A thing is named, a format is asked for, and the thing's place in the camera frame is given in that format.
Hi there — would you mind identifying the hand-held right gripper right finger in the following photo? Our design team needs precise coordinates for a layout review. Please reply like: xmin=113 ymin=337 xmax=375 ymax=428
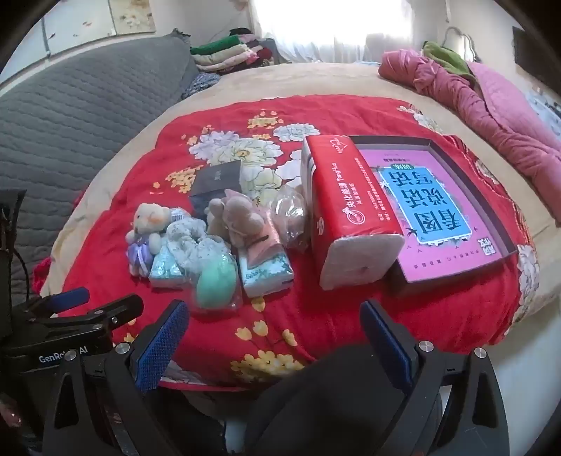
xmin=359 ymin=299 xmax=511 ymax=456

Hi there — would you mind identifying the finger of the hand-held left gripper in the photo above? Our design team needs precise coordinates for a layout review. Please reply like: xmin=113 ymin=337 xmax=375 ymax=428
xmin=24 ymin=295 xmax=144 ymax=351
xmin=13 ymin=287 xmax=91 ymax=317

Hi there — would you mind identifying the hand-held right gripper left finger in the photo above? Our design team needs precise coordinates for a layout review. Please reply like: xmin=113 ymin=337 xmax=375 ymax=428
xmin=41 ymin=299 xmax=191 ymax=456

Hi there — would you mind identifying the small teal tissue pack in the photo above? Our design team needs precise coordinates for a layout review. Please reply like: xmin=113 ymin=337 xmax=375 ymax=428
xmin=149 ymin=246 xmax=185 ymax=288

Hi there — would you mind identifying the bagged green egg sponge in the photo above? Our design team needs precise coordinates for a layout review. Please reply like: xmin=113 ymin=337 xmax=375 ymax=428
xmin=193 ymin=248 xmax=239 ymax=310

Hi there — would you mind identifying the cream teddy bear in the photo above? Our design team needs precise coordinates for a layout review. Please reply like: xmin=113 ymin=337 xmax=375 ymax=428
xmin=126 ymin=202 xmax=173 ymax=278

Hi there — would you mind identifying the yellow white snack packet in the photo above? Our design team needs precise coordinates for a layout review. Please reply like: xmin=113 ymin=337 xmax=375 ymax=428
xmin=164 ymin=217 xmax=233 ymax=273

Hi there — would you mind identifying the white bear plush with crown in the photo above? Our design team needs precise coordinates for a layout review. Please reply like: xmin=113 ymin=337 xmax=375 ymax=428
xmin=206 ymin=189 xmax=281 ymax=264

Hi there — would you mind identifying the clear bag with pink puff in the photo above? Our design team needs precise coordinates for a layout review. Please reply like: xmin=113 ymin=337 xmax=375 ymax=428
xmin=267 ymin=184 xmax=314 ymax=250

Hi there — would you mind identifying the shallow grey cardboard box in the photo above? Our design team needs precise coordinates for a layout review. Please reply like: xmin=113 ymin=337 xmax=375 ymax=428
xmin=351 ymin=135 xmax=520 ymax=283

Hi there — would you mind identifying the red floral blanket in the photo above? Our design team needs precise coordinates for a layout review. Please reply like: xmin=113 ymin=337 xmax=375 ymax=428
xmin=33 ymin=97 xmax=540 ymax=391

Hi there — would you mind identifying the pink book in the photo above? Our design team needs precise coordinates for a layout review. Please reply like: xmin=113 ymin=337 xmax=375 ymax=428
xmin=359 ymin=149 xmax=505 ymax=281

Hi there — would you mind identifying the white teal-print tissue pack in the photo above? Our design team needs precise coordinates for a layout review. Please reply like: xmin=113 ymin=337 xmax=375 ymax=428
xmin=239 ymin=246 xmax=293 ymax=298

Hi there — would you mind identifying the red tissue pack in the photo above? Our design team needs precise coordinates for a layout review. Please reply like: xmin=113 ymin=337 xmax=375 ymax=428
xmin=300 ymin=134 xmax=406 ymax=291

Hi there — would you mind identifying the dark blue box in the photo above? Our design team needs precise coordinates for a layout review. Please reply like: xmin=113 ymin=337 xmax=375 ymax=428
xmin=189 ymin=161 xmax=243 ymax=220

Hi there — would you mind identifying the grey quilted sofa cover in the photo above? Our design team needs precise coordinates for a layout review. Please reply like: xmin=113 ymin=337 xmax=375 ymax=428
xmin=0 ymin=33 xmax=199 ymax=303

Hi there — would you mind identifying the blue patterned cloth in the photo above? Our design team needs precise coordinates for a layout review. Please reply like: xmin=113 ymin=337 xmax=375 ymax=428
xmin=182 ymin=72 xmax=220 ymax=99

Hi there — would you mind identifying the pink quilt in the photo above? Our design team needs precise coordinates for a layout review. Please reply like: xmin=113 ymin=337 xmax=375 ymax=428
xmin=378 ymin=49 xmax=561 ymax=211

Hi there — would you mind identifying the beige bed sheet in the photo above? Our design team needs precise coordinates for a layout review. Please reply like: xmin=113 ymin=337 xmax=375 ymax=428
xmin=39 ymin=61 xmax=561 ymax=422

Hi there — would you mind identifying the stack of folded clothes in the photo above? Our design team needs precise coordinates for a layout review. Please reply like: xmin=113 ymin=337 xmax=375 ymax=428
xmin=190 ymin=27 xmax=281 ymax=73

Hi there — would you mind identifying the green cloth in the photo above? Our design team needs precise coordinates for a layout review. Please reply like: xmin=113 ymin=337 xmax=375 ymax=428
xmin=423 ymin=41 xmax=476 ymax=82

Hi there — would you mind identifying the white clothes hanger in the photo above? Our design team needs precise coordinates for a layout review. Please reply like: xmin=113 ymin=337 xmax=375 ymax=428
xmin=442 ymin=25 xmax=479 ymax=63

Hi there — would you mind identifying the white curtain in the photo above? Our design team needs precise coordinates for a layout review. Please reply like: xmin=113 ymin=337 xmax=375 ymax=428
xmin=252 ymin=0 xmax=415 ymax=66

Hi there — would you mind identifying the black flat panel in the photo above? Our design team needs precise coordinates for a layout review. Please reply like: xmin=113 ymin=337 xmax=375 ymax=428
xmin=512 ymin=25 xmax=561 ymax=84

